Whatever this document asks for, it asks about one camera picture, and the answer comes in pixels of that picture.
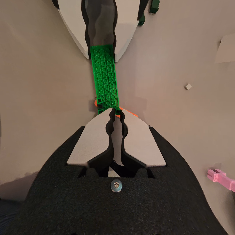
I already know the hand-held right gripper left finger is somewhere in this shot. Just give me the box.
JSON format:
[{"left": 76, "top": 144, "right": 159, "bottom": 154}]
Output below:
[{"left": 66, "top": 108, "right": 115, "bottom": 171}]

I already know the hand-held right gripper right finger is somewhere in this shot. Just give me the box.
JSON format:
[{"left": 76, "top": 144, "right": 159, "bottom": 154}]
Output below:
[{"left": 120, "top": 109, "right": 167, "bottom": 174}]

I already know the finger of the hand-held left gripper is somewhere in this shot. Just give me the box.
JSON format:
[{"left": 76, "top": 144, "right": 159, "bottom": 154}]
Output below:
[
  {"left": 111, "top": 0, "right": 140, "bottom": 63},
  {"left": 57, "top": 0, "right": 92, "bottom": 59}
]

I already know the green studded base plate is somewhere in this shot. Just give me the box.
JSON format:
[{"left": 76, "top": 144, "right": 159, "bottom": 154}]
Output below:
[{"left": 90, "top": 44, "right": 120, "bottom": 111}]

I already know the dark green long brick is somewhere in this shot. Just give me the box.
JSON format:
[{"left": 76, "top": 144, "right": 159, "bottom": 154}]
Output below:
[{"left": 149, "top": 0, "right": 160, "bottom": 13}]

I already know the orange brick separator tool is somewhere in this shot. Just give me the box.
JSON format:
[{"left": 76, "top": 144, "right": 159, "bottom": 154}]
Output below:
[{"left": 94, "top": 99, "right": 138, "bottom": 118}]

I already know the pink plastic block piece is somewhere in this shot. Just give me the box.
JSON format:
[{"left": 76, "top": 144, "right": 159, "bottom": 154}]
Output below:
[{"left": 207, "top": 169, "right": 235, "bottom": 192}]

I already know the white paper sheet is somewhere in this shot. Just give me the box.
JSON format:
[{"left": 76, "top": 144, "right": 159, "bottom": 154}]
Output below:
[{"left": 214, "top": 34, "right": 235, "bottom": 64}]

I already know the dark blue cloth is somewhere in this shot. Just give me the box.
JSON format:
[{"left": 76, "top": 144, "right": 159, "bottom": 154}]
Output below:
[{"left": 0, "top": 199, "right": 24, "bottom": 235}]

